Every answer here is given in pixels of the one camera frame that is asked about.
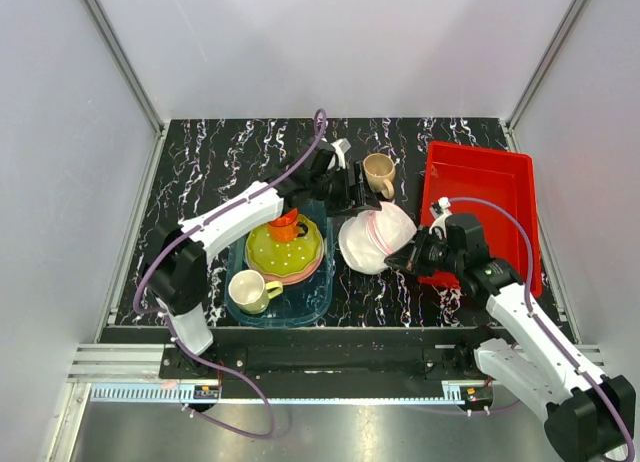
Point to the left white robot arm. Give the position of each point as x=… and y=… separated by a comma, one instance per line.
x=178, y=255

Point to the red plastic bin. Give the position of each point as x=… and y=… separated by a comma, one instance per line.
x=492, y=184

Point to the orange cup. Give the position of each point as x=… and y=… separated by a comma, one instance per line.
x=287, y=228

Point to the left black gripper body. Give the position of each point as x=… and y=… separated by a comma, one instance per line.
x=339, y=193

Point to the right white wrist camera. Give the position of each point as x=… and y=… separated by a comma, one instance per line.
x=440, y=210

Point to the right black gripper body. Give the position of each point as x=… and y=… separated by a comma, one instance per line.
x=434, y=255

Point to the beige ceramic mug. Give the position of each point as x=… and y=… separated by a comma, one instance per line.
x=380, y=173

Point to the yellow-green dotted plate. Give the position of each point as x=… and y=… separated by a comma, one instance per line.
x=272, y=257

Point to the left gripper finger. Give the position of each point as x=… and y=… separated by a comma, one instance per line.
x=365, y=200
x=347, y=212

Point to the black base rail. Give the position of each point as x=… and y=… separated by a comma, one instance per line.
x=335, y=364

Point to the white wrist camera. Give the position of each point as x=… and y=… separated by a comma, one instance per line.
x=440, y=210
x=341, y=147

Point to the pink plate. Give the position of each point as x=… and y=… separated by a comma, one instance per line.
x=295, y=278

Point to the teal transparent tray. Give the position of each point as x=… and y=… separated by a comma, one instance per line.
x=301, y=304

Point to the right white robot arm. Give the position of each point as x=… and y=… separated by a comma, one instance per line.
x=585, y=413

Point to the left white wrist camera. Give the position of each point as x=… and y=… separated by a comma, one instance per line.
x=341, y=147

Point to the pale yellow mug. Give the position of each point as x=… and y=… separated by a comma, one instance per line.
x=252, y=293

